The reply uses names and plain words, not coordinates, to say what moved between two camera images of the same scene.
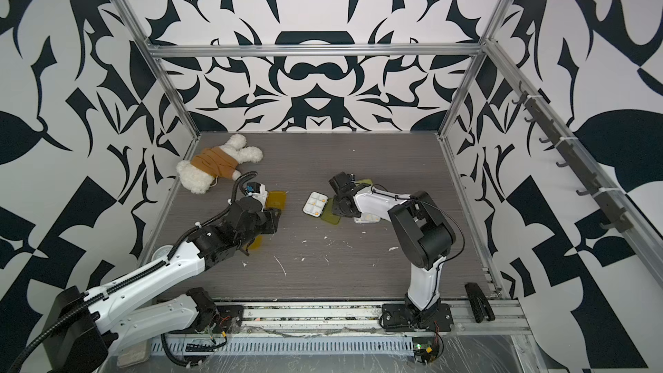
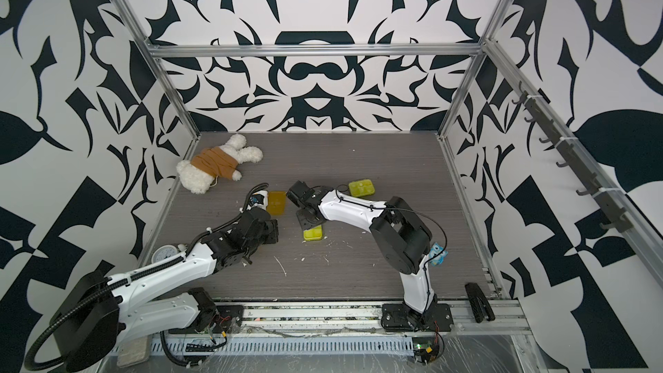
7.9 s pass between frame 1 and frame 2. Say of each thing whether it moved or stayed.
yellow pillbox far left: stayed
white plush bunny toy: stayed
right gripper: moved
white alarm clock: stayed
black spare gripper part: stayed
